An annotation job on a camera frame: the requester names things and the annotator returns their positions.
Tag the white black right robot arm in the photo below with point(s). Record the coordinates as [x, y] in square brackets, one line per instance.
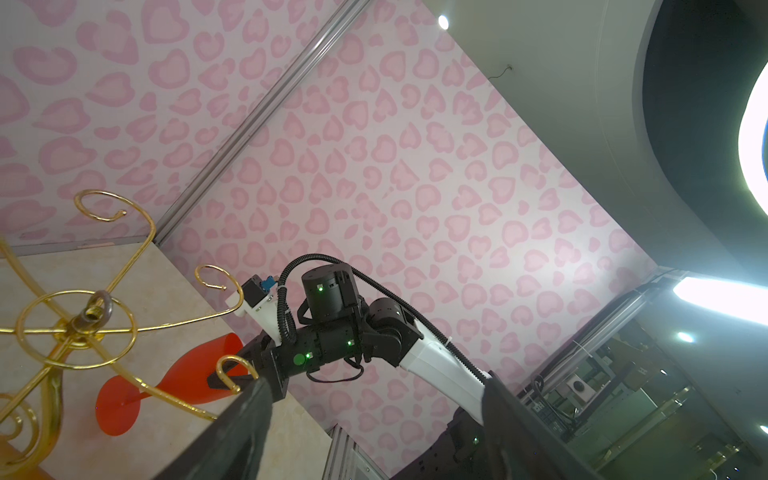
[321, 310]

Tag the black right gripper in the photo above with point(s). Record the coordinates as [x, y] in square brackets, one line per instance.
[315, 346]

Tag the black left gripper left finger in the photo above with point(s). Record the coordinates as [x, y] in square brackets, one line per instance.
[232, 446]

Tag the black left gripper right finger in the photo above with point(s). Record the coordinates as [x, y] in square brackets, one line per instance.
[519, 445]

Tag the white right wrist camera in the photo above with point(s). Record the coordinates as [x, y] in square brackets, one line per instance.
[259, 307]

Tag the aluminium frame profile right corner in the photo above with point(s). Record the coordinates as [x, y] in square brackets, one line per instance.
[311, 56]

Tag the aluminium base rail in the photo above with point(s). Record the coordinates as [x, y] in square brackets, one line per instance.
[347, 461]

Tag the red wine glass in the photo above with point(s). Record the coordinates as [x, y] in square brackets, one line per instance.
[118, 403]

